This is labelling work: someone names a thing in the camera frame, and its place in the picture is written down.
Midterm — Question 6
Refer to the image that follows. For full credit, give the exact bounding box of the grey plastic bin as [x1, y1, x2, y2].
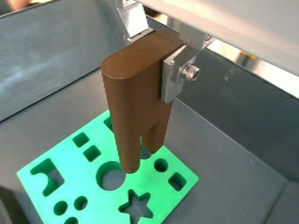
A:
[0, 0, 299, 224]

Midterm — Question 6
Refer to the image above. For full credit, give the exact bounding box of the green shape-sorting board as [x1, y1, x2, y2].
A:
[16, 112, 199, 224]

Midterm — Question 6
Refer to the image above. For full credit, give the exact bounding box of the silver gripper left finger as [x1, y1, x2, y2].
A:
[116, 0, 153, 46]

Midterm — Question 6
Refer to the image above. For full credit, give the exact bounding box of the brown two-pronged peg block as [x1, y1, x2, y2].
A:
[100, 30, 183, 173]

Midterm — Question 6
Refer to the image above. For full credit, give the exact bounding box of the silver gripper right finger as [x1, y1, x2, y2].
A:
[161, 23, 215, 103]

